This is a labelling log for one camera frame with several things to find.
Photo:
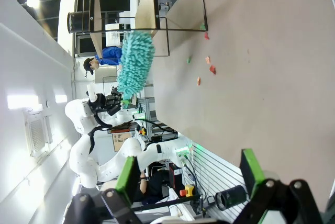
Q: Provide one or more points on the orange paper scrap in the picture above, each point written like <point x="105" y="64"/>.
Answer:
<point x="198" y="80"/>
<point x="208" y="59"/>

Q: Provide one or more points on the teal chenille duster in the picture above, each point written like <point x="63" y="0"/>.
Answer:
<point x="136" y="61"/>

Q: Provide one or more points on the black red control box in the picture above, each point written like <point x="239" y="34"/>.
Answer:
<point x="176" y="175"/>

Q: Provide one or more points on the red paper scrap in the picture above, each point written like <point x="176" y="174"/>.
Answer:
<point x="212" y="69"/>
<point x="206" y="35"/>

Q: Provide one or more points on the white slatted panel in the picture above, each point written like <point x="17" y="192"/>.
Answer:
<point x="214" y="166"/>

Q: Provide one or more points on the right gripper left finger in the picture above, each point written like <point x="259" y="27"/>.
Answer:
<point x="125" y="182"/>

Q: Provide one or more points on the black cylinder tube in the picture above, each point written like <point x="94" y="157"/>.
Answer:
<point x="230" y="197"/>

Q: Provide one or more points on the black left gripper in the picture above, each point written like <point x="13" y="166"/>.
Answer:
<point x="108" y="103"/>

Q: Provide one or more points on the person in blue shirt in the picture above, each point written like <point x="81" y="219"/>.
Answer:
<point x="110" y="55"/>

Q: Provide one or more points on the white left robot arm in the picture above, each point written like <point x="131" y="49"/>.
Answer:
<point x="83" y="156"/>

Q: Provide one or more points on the green paper scrap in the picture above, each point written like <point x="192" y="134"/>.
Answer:
<point x="202" y="26"/>
<point x="189" y="59"/>

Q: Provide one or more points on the wooden two-tier shelf black frame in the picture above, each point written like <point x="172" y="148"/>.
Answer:
<point x="146" y="12"/>

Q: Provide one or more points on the brown poster board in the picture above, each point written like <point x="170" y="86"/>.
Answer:
<point x="121" y="141"/>

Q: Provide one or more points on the yellow red emergency stop button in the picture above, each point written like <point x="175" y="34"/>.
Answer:
<point x="187" y="190"/>

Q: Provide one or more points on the ceiling air conditioner unit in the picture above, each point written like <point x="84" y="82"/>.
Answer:
<point x="38" y="132"/>

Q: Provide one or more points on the person in dark clothes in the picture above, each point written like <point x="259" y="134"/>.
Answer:
<point x="154" y="184"/>

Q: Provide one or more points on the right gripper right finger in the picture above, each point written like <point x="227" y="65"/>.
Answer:
<point x="255" y="177"/>

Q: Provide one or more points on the black mesh pen holder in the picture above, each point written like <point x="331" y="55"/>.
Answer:
<point x="78" y="22"/>

